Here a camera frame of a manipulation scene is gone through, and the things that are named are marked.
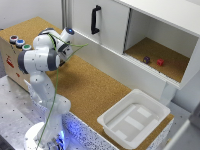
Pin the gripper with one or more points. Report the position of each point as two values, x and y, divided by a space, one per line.
65 51

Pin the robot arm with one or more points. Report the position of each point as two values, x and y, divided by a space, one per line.
40 60

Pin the green button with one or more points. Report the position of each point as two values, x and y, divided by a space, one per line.
26 47

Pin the blue button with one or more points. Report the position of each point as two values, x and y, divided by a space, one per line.
20 42

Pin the red button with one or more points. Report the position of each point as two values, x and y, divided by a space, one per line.
14 38

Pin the white sliding door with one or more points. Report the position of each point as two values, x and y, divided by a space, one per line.
110 23

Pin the purple block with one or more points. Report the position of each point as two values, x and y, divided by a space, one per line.
146 59

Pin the white cabinet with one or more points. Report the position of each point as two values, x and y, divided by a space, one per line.
156 40

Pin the pink block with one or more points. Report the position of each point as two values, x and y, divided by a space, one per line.
160 62

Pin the white plastic box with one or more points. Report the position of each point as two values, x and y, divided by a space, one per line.
135 118

